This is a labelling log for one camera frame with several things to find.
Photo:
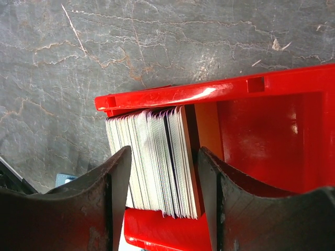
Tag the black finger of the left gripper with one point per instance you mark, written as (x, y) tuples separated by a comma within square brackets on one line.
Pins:
[(10, 179)]

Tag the stack of white cards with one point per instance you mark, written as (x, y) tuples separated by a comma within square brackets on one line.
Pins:
[(164, 144)]

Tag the red plastic bin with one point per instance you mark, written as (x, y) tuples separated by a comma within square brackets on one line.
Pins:
[(276, 127)]

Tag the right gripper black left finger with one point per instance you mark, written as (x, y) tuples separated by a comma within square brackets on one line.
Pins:
[(84, 214)]

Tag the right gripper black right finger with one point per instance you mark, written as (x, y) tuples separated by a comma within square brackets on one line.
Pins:
[(246, 214)]

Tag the blue leather card holder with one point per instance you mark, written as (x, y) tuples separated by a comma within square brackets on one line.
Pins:
[(62, 179)]

